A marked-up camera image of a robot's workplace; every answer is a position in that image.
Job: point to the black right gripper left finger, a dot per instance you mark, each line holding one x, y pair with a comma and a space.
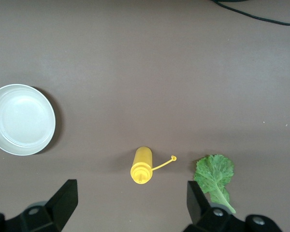
62, 205

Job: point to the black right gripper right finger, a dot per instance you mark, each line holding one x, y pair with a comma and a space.
198, 205

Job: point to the green lettuce leaf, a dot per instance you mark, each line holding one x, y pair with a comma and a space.
213, 172

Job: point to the yellow squeeze bottle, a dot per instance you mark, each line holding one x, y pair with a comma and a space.
142, 166

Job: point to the white round plate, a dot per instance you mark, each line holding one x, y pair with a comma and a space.
21, 119

